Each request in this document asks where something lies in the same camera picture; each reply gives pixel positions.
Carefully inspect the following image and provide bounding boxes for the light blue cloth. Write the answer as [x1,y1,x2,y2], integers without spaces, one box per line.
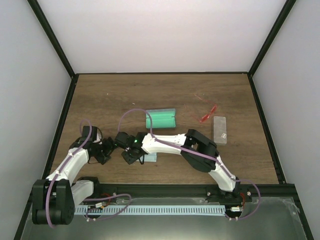
[142,153,157,163]

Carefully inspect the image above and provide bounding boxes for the green glasses case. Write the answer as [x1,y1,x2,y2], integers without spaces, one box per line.
[145,108,176,129]

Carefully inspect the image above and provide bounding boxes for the red sunglasses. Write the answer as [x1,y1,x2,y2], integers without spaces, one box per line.
[184,94,217,124]

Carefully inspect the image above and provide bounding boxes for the blue-grey glasses case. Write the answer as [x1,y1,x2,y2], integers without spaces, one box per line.
[212,116,227,146]

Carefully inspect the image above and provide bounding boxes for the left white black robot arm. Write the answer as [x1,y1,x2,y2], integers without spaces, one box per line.
[31,125,116,227]

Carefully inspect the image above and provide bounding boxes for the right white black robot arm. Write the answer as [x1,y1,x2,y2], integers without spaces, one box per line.
[115,129,240,202]

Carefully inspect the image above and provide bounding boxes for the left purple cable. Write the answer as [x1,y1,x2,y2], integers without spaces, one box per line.
[44,118,132,229]

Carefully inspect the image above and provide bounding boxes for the purple cable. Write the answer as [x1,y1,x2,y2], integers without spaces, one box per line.
[117,108,262,222]
[44,118,132,229]

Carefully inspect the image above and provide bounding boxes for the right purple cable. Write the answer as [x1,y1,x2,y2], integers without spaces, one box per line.
[117,108,262,222]

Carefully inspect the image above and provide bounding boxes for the light blue slotted cable duct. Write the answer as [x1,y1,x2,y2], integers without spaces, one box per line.
[74,205,226,217]

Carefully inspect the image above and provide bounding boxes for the black aluminium frame rail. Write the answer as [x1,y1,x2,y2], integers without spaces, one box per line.
[89,183,298,202]

